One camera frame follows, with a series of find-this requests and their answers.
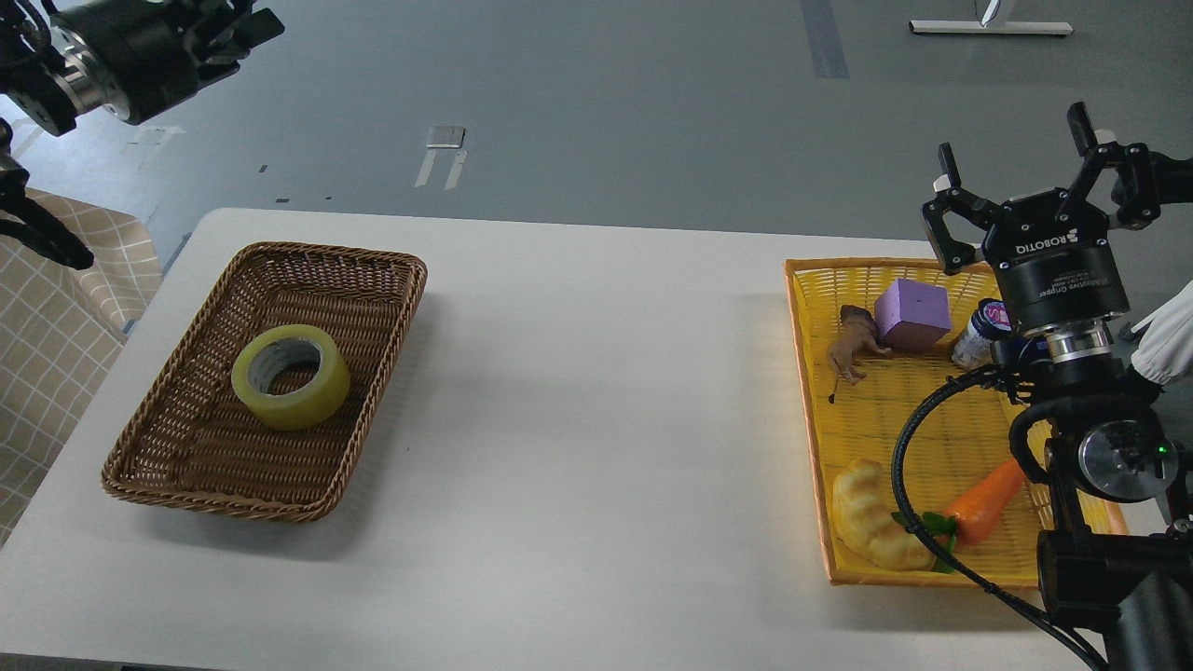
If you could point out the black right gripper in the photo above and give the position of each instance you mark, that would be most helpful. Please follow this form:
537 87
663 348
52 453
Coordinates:
1050 251

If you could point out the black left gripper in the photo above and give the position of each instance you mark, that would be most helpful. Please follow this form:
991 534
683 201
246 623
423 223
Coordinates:
138 59

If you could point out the yellow tape roll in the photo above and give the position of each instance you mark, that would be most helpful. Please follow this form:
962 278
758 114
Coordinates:
280 349

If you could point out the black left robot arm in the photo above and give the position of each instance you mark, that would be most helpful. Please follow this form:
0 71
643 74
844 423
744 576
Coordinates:
27 53

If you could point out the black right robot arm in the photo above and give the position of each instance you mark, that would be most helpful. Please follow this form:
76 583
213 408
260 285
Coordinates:
1114 567

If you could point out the small jar blue lid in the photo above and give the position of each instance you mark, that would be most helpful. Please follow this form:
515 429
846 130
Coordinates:
989 322

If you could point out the purple foam block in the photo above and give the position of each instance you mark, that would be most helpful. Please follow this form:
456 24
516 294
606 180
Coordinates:
912 315

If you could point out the person in white clothes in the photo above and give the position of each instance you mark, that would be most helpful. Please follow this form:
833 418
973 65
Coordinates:
1163 340

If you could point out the brown toy animal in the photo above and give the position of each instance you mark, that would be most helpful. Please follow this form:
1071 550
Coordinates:
859 332

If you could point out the white metal stand base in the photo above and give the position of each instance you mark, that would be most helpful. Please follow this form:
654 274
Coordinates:
993 19

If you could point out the yellow plastic basket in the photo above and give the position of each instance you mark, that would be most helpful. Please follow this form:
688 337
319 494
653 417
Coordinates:
960 443

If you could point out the orange toy carrot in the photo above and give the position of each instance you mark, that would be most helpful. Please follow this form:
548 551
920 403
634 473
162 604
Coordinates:
958 510

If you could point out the beige checkered cloth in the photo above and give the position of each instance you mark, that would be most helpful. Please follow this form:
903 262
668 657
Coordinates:
61 331

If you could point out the yellow toy croissant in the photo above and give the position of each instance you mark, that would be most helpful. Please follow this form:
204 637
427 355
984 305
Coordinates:
865 524

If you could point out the brown wicker basket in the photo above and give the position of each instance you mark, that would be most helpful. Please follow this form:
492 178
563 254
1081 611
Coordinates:
195 445

